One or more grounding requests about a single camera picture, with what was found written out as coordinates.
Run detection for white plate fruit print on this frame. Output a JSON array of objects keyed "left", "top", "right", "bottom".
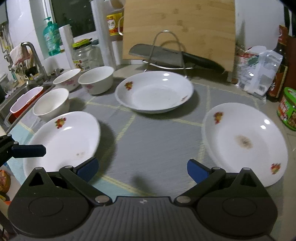
[
  {"left": 114, "top": 71, "right": 194, "bottom": 114},
  {"left": 23, "top": 111, "right": 101, "bottom": 177},
  {"left": 201, "top": 102, "right": 288, "bottom": 187}
]

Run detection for white bowl pink flowers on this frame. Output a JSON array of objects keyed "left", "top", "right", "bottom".
[{"left": 53, "top": 68, "right": 81, "bottom": 92}]

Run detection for red and white basin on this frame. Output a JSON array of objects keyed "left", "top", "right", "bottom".
[{"left": 10, "top": 86, "right": 44, "bottom": 118}]

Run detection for grey checked table mat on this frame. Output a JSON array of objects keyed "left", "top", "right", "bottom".
[{"left": 69, "top": 84, "right": 264, "bottom": 197}]

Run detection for metal sink faucet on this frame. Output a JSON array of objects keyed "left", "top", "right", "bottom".
[{"left": 21, "top": 42, "right": 49, "bottom": 81}]

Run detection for green lidded round tub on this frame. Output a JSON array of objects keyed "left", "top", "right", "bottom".
[{"left": 277, "top": 87, "right": 296, "bottom": 131}]

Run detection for dark soy sauce bottle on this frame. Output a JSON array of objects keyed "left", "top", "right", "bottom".
[{"left": 267, "top": 25, "right": 288, "bottom": 102}]

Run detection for glass jar yellow lid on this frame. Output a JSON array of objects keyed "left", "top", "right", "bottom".
[{"left": 72, "top": 39, "right": 99, "bottom": 73}]

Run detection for green dish soap bottle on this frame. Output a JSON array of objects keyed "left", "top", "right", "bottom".
[{"left": 43, "top": 17, "right": 61, "bottom": 56}]

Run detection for white plastic food bag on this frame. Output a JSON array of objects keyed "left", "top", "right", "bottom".
[{"left": 233, "top": 46, "right": 278, "bottom": 99}]

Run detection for white plastic roll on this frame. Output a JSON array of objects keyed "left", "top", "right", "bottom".
[{"left": 59, "top": 24, "right": 75, "bottom": 69}]

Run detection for bamboo cutting board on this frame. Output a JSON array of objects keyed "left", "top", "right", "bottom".
[{"left": 122, "top": 1, "right": 236, "bottom": 71}]

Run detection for cooking oil bottle yellow label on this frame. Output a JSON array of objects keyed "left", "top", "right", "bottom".
[{"left": 104, "top": 1, "right": 124, "bottom": 37}]

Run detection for white paper towel roll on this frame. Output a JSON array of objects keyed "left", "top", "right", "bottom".
[{"left": 90, "top": 0, "right": 116, "bottom": 69}]

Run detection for metal wire rack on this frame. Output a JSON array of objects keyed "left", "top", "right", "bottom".
[{"left": 133, "top": 30, "right": 188, "bottom": 78}]

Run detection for kitchen knife black handle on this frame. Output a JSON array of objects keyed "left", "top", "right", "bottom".
[{"left": 129, "top": 44, "right": 225, "bottom": 73}]

